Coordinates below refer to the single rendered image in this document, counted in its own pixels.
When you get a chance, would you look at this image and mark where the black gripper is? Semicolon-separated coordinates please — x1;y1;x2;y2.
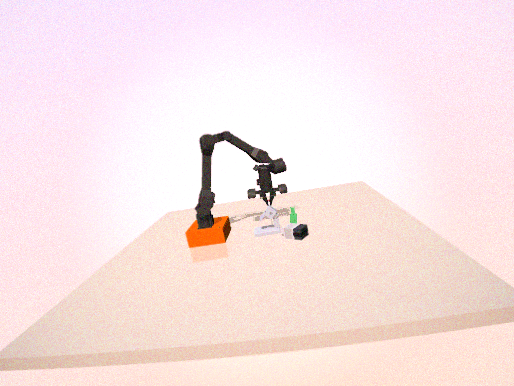
247;177;288;206

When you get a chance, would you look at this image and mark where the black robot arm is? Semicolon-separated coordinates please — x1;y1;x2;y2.
194;131;287;230

